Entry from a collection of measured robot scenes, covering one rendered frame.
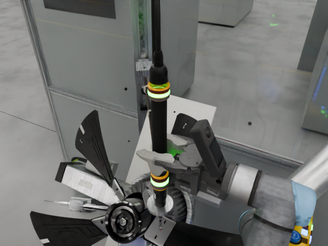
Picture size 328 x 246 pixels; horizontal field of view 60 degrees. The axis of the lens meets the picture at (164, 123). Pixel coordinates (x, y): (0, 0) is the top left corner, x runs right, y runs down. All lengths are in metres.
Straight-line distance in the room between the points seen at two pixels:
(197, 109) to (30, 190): 2.02
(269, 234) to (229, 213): 1.26
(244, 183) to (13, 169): 2.67
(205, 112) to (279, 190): 0.55
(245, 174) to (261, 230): 0.10
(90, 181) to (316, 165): 0.75
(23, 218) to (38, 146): 0.90
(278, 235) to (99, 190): 0.69
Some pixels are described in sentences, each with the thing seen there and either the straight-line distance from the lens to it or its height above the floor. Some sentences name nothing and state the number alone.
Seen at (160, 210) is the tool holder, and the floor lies 1.31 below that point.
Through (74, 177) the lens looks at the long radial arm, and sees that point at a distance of 1.15.
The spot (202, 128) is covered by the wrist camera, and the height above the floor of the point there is 1.60.
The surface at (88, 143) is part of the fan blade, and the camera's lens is 0.98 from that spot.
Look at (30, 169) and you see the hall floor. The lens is 3.00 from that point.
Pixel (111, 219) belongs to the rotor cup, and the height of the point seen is 1.21.
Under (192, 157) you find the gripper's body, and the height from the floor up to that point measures 1.51.
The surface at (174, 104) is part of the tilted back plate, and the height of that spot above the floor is 1.34.
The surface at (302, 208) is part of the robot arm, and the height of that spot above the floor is 1.50.
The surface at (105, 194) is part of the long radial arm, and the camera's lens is 1.08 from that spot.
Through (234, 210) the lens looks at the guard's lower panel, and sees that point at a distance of 1.80.
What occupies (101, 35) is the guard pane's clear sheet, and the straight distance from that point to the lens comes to 1.59.
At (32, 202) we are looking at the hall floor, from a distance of 2.69.
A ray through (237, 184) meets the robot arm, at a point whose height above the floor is 1.50.
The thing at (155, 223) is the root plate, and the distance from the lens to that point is 0.89.
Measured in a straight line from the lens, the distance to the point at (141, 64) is 1.23.
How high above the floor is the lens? 1.92
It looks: 36 degrees down
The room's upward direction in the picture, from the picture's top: straight up
